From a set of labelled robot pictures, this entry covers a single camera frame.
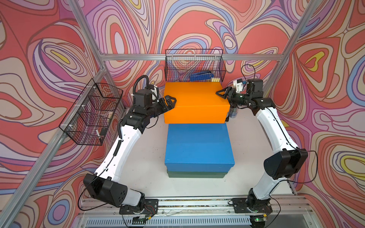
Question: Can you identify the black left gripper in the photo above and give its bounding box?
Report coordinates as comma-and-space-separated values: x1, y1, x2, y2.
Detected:
145, 95, 177, 120

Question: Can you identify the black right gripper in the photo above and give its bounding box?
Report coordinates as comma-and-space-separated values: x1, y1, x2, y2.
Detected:
214, 86, 251, 108

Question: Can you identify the orange shoebox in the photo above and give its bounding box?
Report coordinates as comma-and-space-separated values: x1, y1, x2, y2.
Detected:
164, 82, 230, 124

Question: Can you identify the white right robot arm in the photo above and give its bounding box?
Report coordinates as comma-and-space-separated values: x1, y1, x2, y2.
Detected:
216, 86, 309, 212

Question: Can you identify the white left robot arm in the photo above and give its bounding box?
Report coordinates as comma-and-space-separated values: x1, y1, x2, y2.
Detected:
83, 96, 177, 213

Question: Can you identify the blue tool in basket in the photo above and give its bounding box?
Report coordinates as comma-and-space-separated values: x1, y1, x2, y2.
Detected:
190, 71, 214, 82

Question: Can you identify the green circuit board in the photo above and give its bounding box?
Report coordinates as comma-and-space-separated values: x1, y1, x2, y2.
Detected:
132, 216, 152, 225

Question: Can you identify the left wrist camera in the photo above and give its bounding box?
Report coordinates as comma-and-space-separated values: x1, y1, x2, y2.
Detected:
133, 75, 160, 108

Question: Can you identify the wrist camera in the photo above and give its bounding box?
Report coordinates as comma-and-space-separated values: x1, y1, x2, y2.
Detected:
233, 79, 263, 98
133, 75, 160, 108

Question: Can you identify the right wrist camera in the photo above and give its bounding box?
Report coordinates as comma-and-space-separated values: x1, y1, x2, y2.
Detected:
233, 79, 263, 98

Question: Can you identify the black wire basket back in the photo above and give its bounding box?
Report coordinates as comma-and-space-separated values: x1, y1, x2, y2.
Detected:
164, 48, 226, 83

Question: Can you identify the black wire basket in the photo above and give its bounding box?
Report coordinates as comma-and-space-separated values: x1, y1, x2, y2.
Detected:
164, 48, 226, 83
59, 79, 123, 146

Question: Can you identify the aluminium frame right post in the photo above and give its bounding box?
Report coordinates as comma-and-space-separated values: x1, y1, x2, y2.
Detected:
263, 0, 322, 97

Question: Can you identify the aluminium frame post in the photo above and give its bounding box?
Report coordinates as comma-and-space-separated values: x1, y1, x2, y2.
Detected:
67, 0, 135, 110
263, 0, 322, 97

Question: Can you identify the aluminium frame left post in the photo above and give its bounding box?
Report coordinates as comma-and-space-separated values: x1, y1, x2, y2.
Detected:
67, 0, 135, 110

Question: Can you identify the black wire basket left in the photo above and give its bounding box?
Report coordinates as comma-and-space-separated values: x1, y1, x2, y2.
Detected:
59, 79, 123, 146

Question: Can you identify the aluminium frame left diagonal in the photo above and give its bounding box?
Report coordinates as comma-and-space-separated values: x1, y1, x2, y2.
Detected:
1, 67, 107, 228

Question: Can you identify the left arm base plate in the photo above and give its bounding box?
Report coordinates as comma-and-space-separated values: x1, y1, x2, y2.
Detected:
119, 199, 159, 216

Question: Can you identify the aluminium front rail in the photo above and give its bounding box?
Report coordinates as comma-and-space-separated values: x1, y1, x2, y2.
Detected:
71, 195, 321, 228

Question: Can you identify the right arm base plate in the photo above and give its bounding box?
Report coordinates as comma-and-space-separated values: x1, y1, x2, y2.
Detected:
229, 197, 273, 215

